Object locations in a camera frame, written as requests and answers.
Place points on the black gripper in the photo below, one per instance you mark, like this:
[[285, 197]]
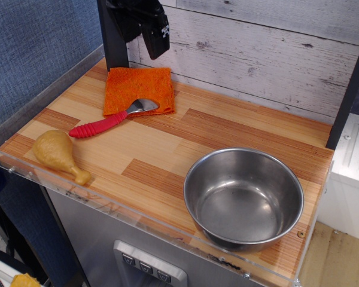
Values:
[[129, 15]]

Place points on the red handled metal spoon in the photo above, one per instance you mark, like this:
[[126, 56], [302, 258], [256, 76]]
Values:
[[95, 128]]

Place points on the toy chicken drumstick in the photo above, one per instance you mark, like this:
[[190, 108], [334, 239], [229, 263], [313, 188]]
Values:
[[54, 149]]

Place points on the orange folded cloth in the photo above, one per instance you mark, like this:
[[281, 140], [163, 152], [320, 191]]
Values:
[[124, 85]]

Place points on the clear acrylic edge guard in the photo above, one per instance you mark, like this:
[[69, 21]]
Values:
[[138, 170]]

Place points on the stainless steel bowl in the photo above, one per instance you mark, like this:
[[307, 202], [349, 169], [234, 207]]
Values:
[[243, 199]]

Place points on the silver button control panel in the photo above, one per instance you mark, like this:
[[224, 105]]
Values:
[[139, 268]]

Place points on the white side cabinet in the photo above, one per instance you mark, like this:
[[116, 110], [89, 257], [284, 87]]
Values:
[[339, 207]]

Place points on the yellow object bottom left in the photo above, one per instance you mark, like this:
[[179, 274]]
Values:
[[24, 280]]

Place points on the left black vertical post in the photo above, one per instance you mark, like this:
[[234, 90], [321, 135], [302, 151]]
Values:
[[114, 46]]

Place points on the black vertical post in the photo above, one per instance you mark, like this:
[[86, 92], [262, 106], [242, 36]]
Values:
[[114, 46], [345, 109]]

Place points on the right black vertical post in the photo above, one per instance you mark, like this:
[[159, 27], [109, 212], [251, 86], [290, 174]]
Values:
[[345, 109]]

